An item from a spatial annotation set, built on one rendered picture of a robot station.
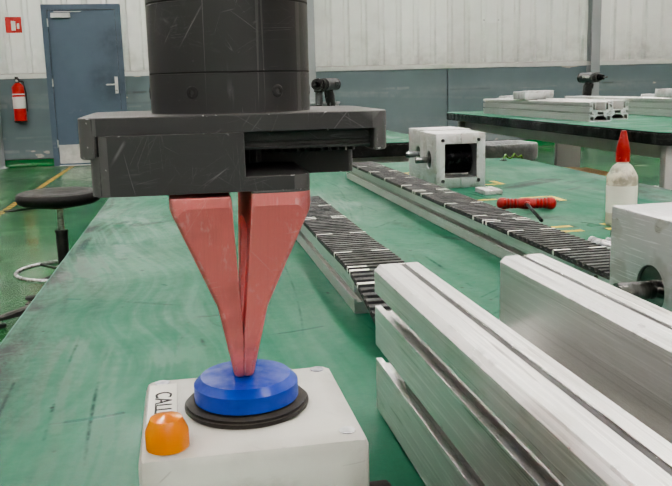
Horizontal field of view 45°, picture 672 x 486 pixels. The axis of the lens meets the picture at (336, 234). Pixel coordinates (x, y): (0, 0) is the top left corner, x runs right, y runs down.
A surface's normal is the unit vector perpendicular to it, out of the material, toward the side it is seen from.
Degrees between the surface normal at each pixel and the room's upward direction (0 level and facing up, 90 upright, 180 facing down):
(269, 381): 3
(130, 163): 90
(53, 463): 0
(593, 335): 90
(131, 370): 0
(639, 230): 90
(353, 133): 90
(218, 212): 112
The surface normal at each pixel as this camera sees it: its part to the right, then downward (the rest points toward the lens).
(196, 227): 0.18, 0.52
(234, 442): -0.03, -0.98
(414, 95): 0.18, 0.17
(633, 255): -0.98, 0.06
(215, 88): -0.04, 0.18
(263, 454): 0.16, -0.22
